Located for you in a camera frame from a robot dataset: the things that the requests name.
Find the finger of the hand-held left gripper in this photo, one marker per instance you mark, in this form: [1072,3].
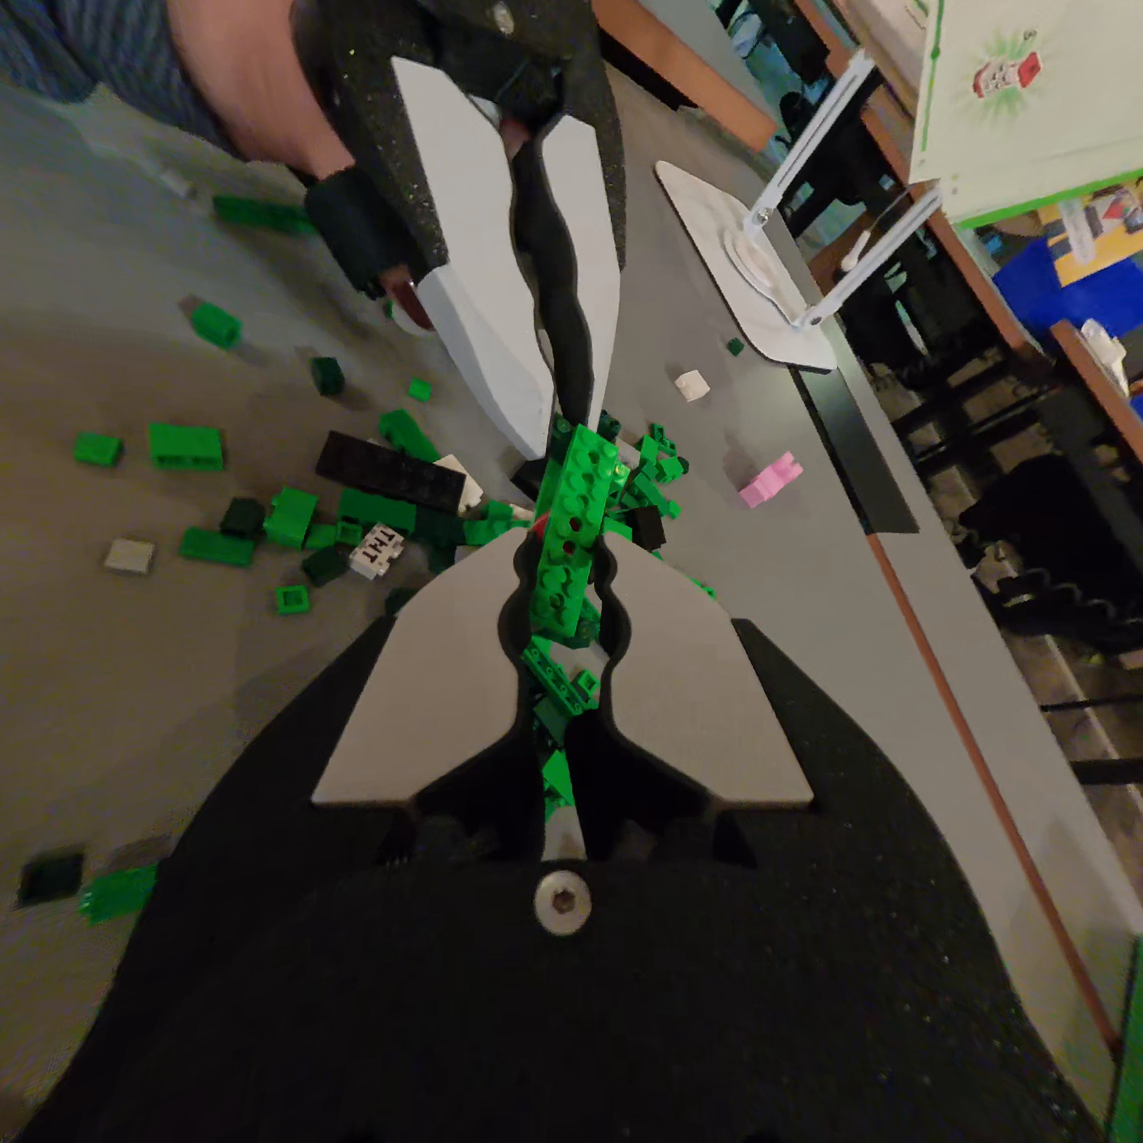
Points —
[589,224]
[473,224]

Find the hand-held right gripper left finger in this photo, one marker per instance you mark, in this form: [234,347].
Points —
[419,705]

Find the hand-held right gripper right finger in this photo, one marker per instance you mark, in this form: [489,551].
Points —
[704,705]

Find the green brick frame model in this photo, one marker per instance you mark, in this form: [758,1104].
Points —
[571,517]

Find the green bricks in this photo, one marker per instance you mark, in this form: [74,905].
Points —
[185,447]

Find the person's left forearm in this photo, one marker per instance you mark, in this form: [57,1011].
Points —
[80,53]

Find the wooden-edged grey desk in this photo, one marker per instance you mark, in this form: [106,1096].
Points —
[696,71]

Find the adjoining grey desk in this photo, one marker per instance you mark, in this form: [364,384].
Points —
[1017,760]

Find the person's left hand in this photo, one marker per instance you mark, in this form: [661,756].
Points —
[258,81]

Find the white book stand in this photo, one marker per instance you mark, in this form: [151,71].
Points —
[714,232]

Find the white printed brick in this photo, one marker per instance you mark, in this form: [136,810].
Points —
[374,551]

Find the long green plate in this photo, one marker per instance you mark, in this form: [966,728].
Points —
[258,214]

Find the white studded plate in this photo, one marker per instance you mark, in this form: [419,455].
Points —
[465,488]

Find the pink brick pig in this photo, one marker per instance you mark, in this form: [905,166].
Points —
[768,482]

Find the black long studded plate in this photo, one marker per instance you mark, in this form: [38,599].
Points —
[393,474]

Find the small grey brick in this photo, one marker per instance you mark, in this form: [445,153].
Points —
[129,556]

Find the open instruction booklet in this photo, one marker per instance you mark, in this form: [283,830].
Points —
[1026,108]

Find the blue storage bin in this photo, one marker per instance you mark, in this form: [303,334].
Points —
[1053,286]

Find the green toy set box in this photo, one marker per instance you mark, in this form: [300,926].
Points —
[1126,1054]

